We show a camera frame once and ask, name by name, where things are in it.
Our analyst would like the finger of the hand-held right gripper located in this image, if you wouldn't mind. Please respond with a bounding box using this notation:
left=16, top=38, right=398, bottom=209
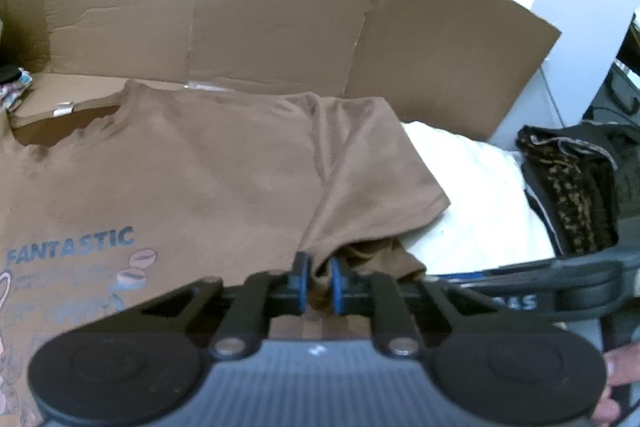
left=426, top=268, right=503, bottom=297

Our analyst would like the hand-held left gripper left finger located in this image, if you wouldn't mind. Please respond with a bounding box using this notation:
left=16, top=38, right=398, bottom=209
left=135, top=252, right=313, bottom=360

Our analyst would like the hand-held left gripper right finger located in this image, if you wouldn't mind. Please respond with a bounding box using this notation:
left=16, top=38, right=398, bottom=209
left=327, top=257, right=507, bottom=359

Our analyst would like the brown t-shirt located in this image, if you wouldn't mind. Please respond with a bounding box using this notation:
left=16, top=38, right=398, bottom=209
left=0, top=79, right=453, bottom=427

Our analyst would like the person's right hand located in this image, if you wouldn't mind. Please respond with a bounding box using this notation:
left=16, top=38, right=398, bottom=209
left=592, top=346, right=640, bottom=425

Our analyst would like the cream bear printed blanket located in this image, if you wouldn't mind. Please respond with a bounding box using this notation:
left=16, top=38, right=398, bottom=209
left=399, top=121, right=560, bottom=279

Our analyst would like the dark leopard patterned garment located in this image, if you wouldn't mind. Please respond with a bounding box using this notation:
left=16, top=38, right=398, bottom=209
left=515, top=121, right=640, bottom=259

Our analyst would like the large brown cardboard sheet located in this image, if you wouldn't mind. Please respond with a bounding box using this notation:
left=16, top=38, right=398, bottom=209
left=0, top=0, right=562, bottom=141

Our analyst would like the floral printed cloth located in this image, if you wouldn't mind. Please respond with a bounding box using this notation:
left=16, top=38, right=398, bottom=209
left=0, top=68, right=34, bottom=114

